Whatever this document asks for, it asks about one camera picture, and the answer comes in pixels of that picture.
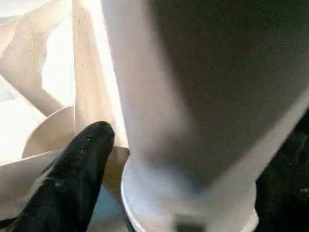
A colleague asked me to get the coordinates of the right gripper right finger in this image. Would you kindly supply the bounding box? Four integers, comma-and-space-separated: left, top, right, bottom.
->
254, 116, 309, 232

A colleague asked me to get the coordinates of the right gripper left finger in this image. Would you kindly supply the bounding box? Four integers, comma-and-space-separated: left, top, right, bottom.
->
0, 120, 116, 232

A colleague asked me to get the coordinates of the white plastic table top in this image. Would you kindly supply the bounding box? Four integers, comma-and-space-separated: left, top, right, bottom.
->
0, 0, 132, 232

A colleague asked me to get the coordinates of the white plastic table leg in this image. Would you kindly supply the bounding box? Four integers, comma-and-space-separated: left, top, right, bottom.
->
100, 0, 309, 232

